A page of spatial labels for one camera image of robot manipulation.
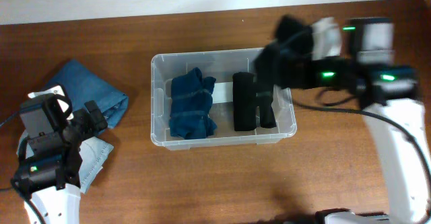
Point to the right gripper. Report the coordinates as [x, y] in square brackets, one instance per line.
[306, 77]

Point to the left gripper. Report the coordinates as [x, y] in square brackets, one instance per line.
[84, 122]

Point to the small black taped garment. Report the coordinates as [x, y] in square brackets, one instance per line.
[269, 66]

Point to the large black taped garment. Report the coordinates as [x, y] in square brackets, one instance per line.
[251, 99]

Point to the teal taped garment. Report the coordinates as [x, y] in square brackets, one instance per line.
[192, 100]

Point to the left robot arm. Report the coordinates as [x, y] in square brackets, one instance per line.
[47, 178]

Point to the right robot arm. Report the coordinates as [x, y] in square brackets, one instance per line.
[359, 59]

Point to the light blue folded jeans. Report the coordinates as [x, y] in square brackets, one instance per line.
[94, 152]

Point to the dark blue folded jeans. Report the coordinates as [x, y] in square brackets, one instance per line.
[81, 86]

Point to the clear plastic storage bin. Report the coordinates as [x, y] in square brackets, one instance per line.
[221, 65]

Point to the white label in bin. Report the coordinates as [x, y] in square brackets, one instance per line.
[222, 93]

